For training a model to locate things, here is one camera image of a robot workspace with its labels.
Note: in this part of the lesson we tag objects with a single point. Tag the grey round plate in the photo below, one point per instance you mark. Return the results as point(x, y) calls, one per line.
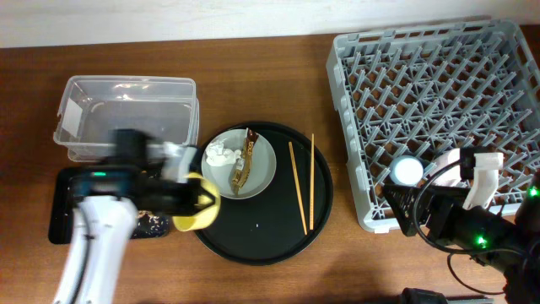
point(263, 166)

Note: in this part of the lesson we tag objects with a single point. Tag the brown snack wrapper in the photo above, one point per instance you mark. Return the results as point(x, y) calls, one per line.
point(242, 166)

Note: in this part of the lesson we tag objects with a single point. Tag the blue cup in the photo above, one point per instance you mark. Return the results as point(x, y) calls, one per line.
point(406, 170)

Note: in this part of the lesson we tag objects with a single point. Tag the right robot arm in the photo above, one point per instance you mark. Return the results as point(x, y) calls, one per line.
point(489, 239)

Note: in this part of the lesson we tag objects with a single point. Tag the left wooden chopstick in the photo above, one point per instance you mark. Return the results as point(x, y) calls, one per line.
point(297, 188)

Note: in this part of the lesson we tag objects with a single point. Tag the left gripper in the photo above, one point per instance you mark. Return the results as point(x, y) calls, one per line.
point(170, 204)

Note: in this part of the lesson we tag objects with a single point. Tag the clear plastic storage bin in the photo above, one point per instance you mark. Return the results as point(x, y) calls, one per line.
point(93, 106)

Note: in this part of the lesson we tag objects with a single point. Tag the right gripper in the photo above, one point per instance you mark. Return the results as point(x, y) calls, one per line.
point(445, 202)

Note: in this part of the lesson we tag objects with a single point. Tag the white tissue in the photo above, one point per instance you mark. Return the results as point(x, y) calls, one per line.
point(217, 155)

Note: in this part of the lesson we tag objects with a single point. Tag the right wooden chopstick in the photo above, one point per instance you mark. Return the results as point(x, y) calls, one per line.
point(312, 182)

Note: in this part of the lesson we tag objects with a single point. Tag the grey plastic dishwasher rack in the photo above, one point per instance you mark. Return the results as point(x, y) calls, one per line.
point(425, 90)

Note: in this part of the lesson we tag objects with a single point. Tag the black rectangular tray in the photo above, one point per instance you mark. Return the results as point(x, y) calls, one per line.
point(61, 220)

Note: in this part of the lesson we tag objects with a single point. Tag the yellow bowl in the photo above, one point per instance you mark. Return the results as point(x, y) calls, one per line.
point(204, 217)

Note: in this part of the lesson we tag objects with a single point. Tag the food scraps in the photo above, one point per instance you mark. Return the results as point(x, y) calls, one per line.
point(151, 226)

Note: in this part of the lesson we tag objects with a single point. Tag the wooden chopstick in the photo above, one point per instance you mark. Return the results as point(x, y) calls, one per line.
point(312, 182)
point(297, 188)

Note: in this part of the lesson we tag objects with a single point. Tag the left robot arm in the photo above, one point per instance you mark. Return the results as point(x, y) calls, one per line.
point(107, 198)

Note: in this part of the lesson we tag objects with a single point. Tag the black round tray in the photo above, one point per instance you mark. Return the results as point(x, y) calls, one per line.
point(266, 228)

